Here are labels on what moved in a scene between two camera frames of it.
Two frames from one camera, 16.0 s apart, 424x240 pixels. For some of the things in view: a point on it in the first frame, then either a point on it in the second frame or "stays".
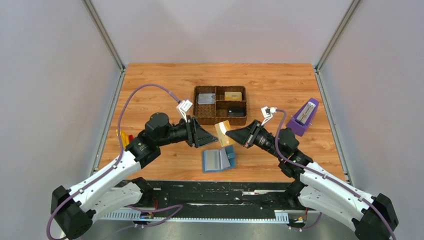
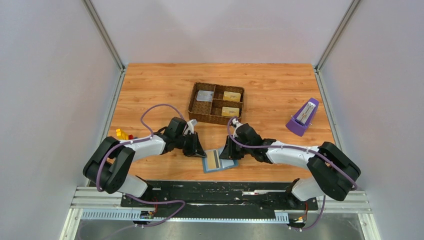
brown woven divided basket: (213, 104) stays
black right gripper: (246, 136) -> (228, 152)
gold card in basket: (233, 96) stays
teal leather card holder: (218, 160) stays
